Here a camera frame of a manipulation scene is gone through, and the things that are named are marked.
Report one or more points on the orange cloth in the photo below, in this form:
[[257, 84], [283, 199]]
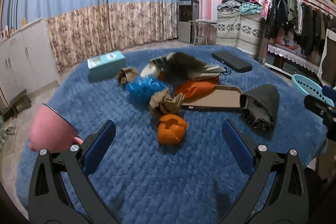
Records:
[[192, 89]]

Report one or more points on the small brown paper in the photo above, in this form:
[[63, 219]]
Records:
[[126, 75]]

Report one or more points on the pink metal mug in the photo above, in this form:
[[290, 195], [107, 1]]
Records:
[[52, 132]]

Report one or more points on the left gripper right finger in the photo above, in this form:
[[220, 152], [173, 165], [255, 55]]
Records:
[[276, 190]]

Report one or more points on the black rectangular case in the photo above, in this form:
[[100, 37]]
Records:
[[232, 61]]

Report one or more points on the brown flat tray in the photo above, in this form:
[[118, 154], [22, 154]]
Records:
[[221, 98]]

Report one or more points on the blue fluffy table cover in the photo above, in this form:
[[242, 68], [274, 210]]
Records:
[[196, 181]]

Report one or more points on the light blue plastic basket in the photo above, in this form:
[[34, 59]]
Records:
[[308, 87]]

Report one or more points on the low tv bench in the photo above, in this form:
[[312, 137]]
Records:
[[288, 62]]

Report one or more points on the white cabinet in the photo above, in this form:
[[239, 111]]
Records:
[[27, 61]]

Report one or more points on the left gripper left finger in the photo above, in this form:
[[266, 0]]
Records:
[[49, 201]]

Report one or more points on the grey water dispenser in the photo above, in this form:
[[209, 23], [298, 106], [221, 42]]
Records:
[[188, 12]]

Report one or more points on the dark knitted hat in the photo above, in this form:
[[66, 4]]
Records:
[[259, 107]]

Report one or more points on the teal tissue box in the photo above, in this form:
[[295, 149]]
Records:
[[105, 66]]

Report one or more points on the clothes rack with garments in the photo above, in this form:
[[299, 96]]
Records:
[[297, 27]]

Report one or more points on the covered chest with clothes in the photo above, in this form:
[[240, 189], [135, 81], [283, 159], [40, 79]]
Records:
[[238, 25]]

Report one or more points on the light blue carton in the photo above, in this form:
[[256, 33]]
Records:
[[206, 72]]

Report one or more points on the small metal stool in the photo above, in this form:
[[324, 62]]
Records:
[[202, 30]]

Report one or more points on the blue shiny wrapper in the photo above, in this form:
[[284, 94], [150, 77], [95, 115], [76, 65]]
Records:
[[141, 89]]

